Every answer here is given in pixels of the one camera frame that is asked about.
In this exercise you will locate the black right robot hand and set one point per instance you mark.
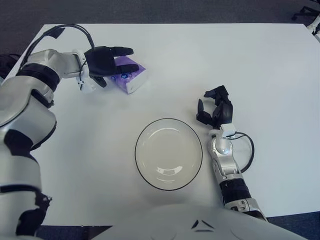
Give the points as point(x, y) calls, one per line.
point(227, 112)

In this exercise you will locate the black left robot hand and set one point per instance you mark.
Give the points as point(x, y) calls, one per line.
point(100, 61)

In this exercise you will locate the purple tissue paper pack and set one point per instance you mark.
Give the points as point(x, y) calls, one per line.
point(135, 80)

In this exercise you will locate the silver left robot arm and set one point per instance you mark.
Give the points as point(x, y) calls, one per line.
point(22, 107)

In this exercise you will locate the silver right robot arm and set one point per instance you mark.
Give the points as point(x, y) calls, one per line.
point(223, 150)

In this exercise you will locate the white plate with black rim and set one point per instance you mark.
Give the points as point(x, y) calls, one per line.
point(167, 150)

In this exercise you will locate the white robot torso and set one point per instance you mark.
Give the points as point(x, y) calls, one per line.
point(175, 222)

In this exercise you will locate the white shoe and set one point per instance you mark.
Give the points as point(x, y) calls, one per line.
point(315, 25)

